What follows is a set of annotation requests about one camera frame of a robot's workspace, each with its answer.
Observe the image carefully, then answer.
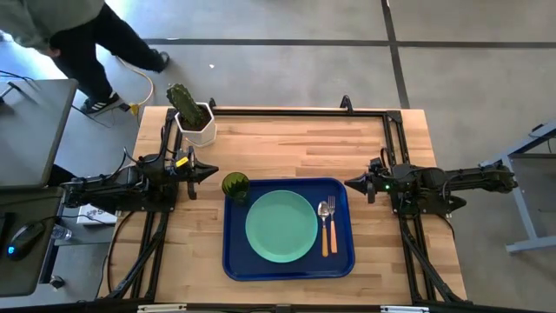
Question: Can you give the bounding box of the silver table bracket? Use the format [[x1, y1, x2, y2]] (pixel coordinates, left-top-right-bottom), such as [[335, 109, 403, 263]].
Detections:
[[380, 305, 431, 313], [137, 303, 188, 313]]

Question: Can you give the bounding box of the blue plastic tray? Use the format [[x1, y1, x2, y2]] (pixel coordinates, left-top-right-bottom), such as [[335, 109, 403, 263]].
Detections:
[[222, 176, 356, 282]]

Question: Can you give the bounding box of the yellow floor cable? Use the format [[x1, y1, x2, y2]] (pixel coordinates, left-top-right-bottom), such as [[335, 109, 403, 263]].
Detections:
[[116, 56, 156, 117]]

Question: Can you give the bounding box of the person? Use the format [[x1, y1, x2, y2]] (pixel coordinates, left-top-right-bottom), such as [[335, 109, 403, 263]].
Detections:
[[0, 0, 170, 117]]

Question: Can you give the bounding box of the green faceted plastic cup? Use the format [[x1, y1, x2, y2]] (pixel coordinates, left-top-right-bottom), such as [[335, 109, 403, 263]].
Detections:
[[221, 171, 251, 204]]

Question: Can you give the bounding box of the white printed box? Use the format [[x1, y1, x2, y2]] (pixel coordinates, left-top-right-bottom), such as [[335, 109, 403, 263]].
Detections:
[[76, 203, 118, 226]]

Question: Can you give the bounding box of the spoon with wooden handle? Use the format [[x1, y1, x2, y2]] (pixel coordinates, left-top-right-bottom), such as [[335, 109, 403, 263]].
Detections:
[[317, 200, 331, 258]]

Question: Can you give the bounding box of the dark desk surface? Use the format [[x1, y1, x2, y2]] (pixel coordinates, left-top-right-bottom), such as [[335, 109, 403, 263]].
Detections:
[[0, 186, 66, 299]]

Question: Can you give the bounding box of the grey-blue metal table frame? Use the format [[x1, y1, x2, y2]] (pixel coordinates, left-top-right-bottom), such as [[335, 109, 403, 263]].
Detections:
[[479, 119, 556, 255]]

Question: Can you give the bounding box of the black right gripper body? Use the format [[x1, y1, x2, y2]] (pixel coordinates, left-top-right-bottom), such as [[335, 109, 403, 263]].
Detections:
[[367, 167, 396, 204]]

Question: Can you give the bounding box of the grey desk panel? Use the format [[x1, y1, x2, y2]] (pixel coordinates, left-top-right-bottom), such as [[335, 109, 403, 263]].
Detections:
[[0, 78, 80, 190]]

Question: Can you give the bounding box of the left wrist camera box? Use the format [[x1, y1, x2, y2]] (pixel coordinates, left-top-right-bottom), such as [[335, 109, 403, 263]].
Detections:
[[172, 146, 195, 170]]

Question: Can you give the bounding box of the black computer mouse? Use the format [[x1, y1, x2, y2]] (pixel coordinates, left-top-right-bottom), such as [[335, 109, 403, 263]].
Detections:
[[6, 221, 46, 262]]

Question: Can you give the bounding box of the white hexagonal plant pot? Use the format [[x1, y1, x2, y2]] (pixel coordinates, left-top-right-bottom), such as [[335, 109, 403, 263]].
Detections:
[[174, 102, 217, 148]]

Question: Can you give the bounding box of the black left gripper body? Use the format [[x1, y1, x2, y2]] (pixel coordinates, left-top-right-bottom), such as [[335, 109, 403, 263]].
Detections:
[[169, 158, 200, 201]]

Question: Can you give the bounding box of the green round plate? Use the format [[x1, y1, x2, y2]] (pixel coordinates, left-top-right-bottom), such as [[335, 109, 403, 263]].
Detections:
[[244, 190, 319, 264]]

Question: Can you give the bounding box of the black aluminium table frame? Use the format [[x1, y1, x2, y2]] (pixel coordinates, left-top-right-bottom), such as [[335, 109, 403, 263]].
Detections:
[[97, 94, 474, 305]]

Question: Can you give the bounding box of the clear water bottle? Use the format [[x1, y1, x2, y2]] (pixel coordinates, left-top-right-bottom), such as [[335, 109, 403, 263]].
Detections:
[[51, 223, 73, 243]]

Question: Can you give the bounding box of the fork with orange handle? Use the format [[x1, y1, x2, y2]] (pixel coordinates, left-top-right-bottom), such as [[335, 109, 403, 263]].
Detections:
[[327, 195, 339, 255]]

